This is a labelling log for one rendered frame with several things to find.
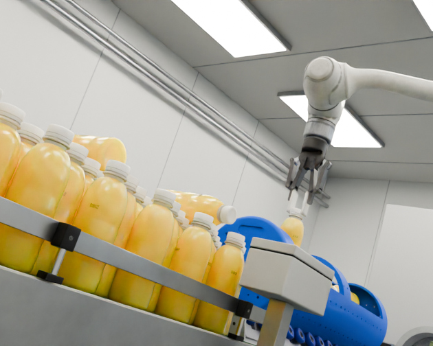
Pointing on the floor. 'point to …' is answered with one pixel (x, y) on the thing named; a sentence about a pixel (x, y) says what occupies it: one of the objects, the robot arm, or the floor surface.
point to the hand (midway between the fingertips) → (299, 203)
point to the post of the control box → (275, 323)
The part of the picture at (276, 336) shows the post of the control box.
